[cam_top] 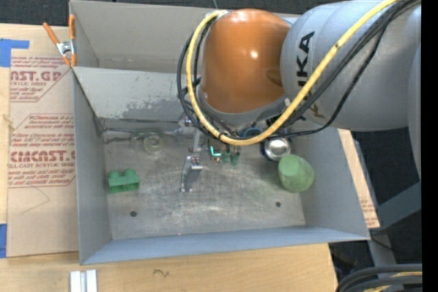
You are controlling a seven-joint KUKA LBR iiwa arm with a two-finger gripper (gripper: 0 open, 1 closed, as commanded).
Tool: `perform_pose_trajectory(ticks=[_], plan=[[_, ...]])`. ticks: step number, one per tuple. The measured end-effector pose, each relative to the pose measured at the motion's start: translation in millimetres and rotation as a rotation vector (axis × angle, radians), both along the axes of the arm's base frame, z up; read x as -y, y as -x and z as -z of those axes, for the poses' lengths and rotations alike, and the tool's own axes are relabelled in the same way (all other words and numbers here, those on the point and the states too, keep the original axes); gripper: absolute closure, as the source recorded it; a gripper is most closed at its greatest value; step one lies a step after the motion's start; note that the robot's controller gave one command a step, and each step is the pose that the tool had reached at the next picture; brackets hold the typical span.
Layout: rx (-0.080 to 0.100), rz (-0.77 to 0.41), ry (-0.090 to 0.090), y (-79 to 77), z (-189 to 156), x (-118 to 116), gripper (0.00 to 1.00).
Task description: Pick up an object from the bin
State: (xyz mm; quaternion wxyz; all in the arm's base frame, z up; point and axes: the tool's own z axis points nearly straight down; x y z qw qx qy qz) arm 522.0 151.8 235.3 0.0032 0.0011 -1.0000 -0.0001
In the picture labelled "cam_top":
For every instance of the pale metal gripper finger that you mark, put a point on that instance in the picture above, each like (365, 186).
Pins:
(196, 142)
(191, 174)

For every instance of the grey metal bin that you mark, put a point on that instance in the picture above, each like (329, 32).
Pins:
(212, 208)

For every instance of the clear round glass thing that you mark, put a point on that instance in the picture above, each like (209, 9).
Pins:
(153, 143)

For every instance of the green toy brick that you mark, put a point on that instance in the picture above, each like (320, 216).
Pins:
(123, 181)

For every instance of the green cup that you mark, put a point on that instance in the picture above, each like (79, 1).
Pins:
(296, 174)

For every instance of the brown cardboard board, red print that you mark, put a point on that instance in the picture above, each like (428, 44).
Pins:
(41, 147)

